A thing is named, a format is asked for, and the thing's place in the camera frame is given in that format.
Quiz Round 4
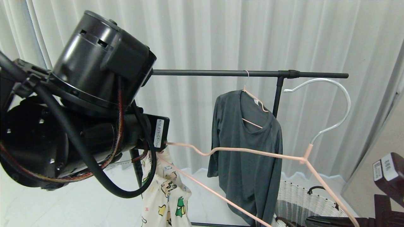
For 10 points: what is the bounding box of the dark grey t-shirt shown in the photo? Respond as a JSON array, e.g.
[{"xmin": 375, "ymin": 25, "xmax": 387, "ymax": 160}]
[{"xmin": 207, "ymin": 90, "xmax": 283, "ymax": 227}]

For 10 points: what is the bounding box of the black cable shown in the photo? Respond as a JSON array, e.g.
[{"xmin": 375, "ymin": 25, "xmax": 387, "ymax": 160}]
[{"xmin": 0, "ymin": 50, "xmax": 157, "ymax": 199}]

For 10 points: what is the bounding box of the white laundry basket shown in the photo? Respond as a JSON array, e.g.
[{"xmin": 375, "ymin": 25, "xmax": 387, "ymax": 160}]
[{"xmin": 273, "ymin": 180, "xmax": 354, "ymax": 227}]

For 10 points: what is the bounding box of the pink clothes hanger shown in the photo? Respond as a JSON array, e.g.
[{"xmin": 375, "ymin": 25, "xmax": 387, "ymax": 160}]
[
  {"xmin": 241, "ymin": 70, "xmax": 269, "ymax": 129},
  {"xmin": 156, "ymin": 78, "xmax": 361, "ymax": 227}
]

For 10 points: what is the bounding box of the white curtain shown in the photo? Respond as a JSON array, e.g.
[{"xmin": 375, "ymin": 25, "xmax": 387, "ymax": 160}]
[{"xmin": 0, "ymin": 0, "xmax": 404, "ymax": 183}]

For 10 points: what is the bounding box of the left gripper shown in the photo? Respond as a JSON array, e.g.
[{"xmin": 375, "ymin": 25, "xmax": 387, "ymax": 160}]
[{"xmin": 79, "ymin": 113, "xmax": 170, "ymax": 164}]

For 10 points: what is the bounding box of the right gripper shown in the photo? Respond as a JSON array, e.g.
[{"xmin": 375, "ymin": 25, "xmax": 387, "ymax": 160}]
[{"xmin": 305, "ymin": 153, "xmax": 404, "ymax": 227}]

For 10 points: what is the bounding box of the black clothes rack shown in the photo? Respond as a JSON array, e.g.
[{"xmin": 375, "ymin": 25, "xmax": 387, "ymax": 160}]
[{"xmin": 129, "ymin": 69, "xmax": 349, "ymax": 227}]

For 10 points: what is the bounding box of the cream printed garment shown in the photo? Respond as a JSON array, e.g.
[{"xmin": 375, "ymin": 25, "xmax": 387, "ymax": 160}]
[{"xmin": 140, "ymin": 147, "xmax": 193, "ymax": 227}]

